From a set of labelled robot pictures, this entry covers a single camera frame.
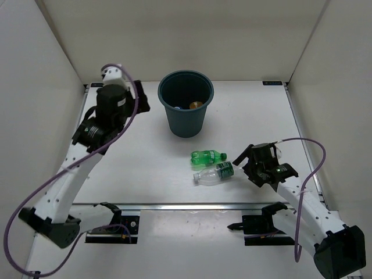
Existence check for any orange juice bottle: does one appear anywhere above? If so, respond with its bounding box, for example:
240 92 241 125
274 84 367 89
189 101 203 109

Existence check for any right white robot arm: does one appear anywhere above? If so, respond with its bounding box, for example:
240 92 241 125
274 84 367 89
228 142 366 278

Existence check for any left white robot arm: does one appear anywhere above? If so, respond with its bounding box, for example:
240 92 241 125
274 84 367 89
19 80 150 249

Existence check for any dark green plastic bin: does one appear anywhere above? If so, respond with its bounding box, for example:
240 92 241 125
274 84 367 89
158 70 214 138

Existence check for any green label clear bottle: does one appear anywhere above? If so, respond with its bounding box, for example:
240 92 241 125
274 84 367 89
193 161 242 186

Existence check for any green soda bottle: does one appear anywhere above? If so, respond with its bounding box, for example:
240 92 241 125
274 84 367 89
191 150 227 166

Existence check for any right black table label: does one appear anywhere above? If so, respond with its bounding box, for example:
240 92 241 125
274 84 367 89
262 81 282 86

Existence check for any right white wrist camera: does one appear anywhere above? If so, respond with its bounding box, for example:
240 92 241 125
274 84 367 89
275 145 282 159

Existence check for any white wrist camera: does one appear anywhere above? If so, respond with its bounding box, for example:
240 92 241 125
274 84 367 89
275 145 282 159
101 66 128 90

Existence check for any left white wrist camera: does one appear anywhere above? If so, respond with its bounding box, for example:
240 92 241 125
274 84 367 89
101 66 128 90

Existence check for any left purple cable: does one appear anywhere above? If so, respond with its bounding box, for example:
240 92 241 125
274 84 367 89
4 63 140 277

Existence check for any purple cable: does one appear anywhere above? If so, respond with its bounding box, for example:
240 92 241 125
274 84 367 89
278 138 326 263
4 63 140 277

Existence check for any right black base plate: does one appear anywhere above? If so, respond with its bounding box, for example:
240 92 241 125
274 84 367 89
242 215 294 246

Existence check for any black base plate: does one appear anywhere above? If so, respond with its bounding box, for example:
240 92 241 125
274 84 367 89
242 215 294 246
85 211 140 245

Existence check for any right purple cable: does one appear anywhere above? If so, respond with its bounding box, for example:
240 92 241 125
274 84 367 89
278 138 326 263

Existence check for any aluminium table rail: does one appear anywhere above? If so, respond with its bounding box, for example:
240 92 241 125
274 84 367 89
72 203 291 211

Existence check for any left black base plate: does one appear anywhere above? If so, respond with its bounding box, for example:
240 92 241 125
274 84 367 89
85 211 140 245

